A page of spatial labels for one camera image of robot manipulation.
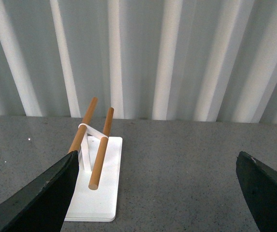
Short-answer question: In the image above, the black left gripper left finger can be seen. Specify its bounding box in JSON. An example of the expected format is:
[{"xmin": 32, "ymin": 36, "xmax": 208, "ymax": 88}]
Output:
[{"xmin": 0, "ymin": 151, "xmax": 79, "ymax": 232}]

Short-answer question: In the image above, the white rack with wooden rods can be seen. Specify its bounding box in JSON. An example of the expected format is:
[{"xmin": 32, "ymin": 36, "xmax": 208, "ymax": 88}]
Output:
[{"xmin": 65, "ymin": 97, "xmax": 123, "ymax": 222}]

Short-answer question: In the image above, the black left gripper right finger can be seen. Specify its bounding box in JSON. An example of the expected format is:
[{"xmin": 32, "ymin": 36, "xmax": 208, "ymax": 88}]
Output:
[{"xmin": 236, "ymin": 151, "xmax": 277, "ymax": 232}]

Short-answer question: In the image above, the white pleated curtain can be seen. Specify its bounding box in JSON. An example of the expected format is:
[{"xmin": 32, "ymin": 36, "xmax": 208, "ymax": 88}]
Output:
[{"xmin": 0, "ymin": 0, "xmax": 277, "ymax": 123}]

